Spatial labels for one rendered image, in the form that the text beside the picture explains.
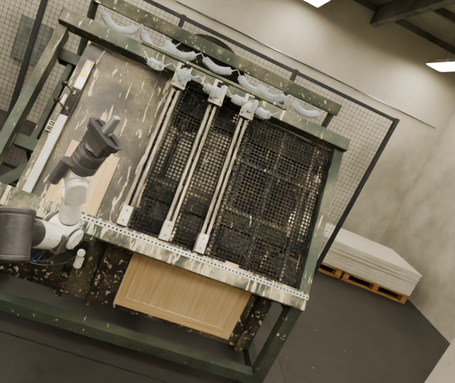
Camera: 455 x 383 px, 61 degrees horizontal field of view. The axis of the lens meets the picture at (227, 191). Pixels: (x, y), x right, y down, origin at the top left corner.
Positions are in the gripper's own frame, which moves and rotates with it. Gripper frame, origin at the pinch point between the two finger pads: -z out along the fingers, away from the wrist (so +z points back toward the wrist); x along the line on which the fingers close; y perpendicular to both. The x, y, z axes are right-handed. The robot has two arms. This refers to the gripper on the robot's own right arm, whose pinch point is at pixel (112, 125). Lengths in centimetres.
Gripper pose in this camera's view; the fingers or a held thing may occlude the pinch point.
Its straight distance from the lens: 117.0
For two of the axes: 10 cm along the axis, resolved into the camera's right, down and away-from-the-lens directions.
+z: -6.3, 6.3, 4.5
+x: -6.2, -7.6, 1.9
